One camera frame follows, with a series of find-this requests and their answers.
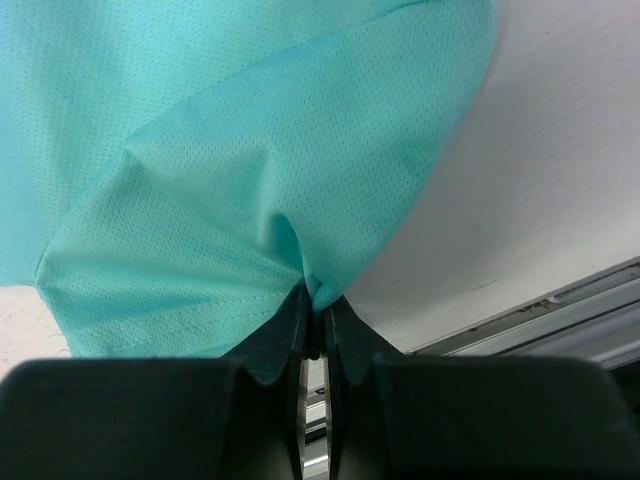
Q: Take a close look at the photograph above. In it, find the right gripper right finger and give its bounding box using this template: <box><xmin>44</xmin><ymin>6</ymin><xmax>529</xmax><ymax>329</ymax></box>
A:
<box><xmin>324</xmin><ymin>297</ymin><xmax>395</xmax><ymax>384</ymax></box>

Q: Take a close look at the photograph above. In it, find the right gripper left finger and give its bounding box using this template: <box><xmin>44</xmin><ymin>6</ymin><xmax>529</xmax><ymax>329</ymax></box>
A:
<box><xmin>222</xmin><ymin>283</ymin><xmax>310</xmax><ymax>385</ymax></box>

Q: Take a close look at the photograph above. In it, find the mint green t shirt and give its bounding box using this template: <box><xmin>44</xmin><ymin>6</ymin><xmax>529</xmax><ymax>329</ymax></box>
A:
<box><xmin>1</xmin><ymin>1</ymin><xmax>498</xmax><ymax>358</ymax></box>

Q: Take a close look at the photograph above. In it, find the aluminium frame rail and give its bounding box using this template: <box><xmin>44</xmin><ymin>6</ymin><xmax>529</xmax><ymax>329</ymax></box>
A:
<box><xmin>299</xmin><ymin>257</ymin><xmax>640</xmax><ymax>480</ymax></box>

